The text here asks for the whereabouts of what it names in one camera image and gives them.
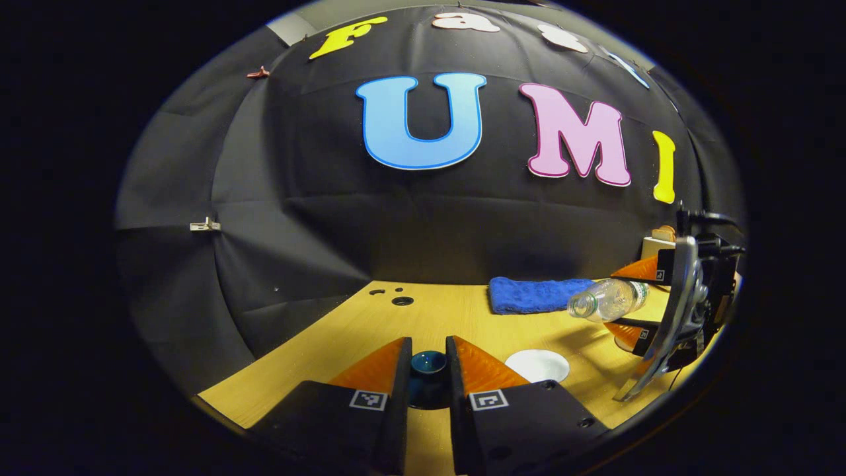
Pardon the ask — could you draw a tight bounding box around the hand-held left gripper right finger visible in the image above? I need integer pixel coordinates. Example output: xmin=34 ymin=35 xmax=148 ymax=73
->
xmin=445 ymin=335 xmax=611 ymax=476

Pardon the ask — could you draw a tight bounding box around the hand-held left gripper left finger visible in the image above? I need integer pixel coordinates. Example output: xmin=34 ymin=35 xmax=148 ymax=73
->
xmin=246 ymin=336 xmax=414 ymax=476

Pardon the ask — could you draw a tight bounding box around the dark teal teacup lid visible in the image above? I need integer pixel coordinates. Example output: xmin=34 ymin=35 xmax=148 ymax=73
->
xmin=410 ymin=350 xmax=450 ymax=411

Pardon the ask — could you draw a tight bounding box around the clear plastic water bottle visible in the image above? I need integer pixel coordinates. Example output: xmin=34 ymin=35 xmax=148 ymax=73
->
xmin=567 ymin=278 xmax=652 ymax=323

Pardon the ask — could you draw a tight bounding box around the white teacup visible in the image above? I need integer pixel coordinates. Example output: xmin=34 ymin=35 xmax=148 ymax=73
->
xmin=505 ymin=349 xmax=570 ymax=384

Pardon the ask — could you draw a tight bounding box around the blue towel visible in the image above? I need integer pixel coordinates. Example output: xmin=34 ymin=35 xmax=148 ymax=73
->
xmin=488 ymin=276 xmax=596 ymax=315

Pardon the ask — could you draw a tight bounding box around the black backdrop cloth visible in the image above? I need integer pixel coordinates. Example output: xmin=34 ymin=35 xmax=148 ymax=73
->
xmin=114 ymin=0 xmax=748 ymax=397

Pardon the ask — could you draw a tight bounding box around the black cable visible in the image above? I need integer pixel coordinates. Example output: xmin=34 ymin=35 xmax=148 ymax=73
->
xmin=677 ymin=204 xmax=746 ymax=232

